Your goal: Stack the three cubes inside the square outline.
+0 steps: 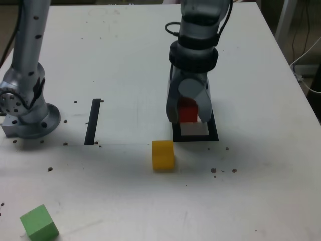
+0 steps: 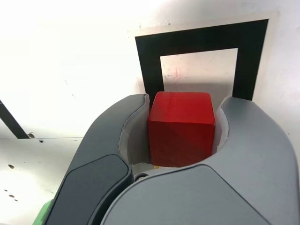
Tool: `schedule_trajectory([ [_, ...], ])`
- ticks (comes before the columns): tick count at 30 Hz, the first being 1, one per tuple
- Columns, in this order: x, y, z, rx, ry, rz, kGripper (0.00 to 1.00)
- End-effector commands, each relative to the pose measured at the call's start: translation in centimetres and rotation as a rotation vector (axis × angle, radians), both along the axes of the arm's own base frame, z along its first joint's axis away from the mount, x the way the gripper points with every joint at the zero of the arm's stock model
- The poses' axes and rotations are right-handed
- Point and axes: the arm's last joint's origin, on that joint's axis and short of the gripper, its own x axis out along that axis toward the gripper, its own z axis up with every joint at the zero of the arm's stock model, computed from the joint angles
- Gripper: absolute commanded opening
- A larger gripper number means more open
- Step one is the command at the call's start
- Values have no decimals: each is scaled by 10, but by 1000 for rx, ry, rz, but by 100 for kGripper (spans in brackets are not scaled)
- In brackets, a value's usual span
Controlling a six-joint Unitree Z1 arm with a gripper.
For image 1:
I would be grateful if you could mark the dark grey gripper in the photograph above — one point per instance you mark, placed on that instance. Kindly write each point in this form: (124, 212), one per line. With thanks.
(193, 74)

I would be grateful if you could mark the red cube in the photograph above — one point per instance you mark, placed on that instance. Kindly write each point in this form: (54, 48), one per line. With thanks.
(186, 111)

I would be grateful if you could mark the yellow cube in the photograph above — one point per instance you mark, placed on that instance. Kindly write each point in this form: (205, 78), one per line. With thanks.
(163, 155)

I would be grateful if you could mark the green cube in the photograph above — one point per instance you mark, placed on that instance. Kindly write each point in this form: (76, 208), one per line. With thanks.
(37, 222)

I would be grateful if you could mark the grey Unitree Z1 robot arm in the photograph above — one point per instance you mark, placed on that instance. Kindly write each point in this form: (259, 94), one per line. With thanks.
(27, 50)

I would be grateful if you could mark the black tape square outline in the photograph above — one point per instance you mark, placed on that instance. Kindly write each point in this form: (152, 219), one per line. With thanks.
(195, 138)

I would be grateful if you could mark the black tape strip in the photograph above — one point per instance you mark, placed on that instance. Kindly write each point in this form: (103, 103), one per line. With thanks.
(92, 120)

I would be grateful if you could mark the white power strip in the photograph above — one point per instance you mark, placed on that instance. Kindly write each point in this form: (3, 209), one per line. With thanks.
(308, 70)

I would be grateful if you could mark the white furniture post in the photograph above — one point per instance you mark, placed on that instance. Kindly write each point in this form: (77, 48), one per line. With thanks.
(284, 15)

